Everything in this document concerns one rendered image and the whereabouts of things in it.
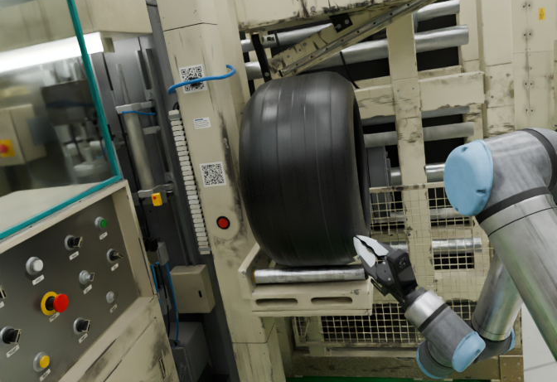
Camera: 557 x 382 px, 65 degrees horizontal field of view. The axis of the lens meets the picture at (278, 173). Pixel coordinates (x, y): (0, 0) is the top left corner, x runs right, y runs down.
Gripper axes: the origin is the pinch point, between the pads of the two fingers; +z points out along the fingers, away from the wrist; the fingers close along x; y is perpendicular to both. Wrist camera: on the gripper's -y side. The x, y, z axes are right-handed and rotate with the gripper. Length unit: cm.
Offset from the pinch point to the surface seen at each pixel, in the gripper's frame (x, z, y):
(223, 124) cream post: -7, 50, -7
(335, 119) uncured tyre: 10.5, 20.8, -20.6
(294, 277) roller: -15.7, 8.8, 19.2
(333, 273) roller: -6.9, 1.6, 16.9
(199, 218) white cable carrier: -27, 43, 18
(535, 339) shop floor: 75, -55, 132
